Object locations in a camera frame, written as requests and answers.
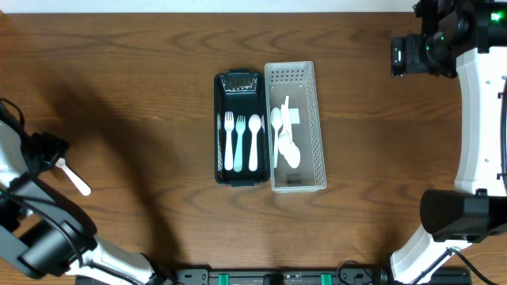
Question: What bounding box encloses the white plastic fork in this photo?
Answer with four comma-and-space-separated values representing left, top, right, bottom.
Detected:
55, 158, 92, 196
233, 116, 246, 173
224, 111, 234, 170

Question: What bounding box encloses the white plastic spoon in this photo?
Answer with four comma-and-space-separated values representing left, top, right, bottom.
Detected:
282, 96, 290, 116
270, 107, 283, 168
249, 114, 261, 172
278, 131, 301, 169
280, 104, 293, 139

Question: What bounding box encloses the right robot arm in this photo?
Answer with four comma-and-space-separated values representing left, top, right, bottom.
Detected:
388, 0, 506, 284

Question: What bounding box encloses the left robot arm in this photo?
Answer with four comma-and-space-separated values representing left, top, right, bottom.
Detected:
1, 99, 176, 284

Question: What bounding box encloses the clear plastic basket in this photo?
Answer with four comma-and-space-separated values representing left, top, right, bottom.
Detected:
265, 61, 326, 193

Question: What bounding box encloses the white label sticker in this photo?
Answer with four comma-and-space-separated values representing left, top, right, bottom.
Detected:
289, 108, 300, 124

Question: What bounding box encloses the black plastic basket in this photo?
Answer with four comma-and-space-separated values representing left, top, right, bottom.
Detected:
214, 69, 270, 187

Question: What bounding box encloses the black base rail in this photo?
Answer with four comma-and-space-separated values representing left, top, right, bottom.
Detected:
74, 260, 473, 285

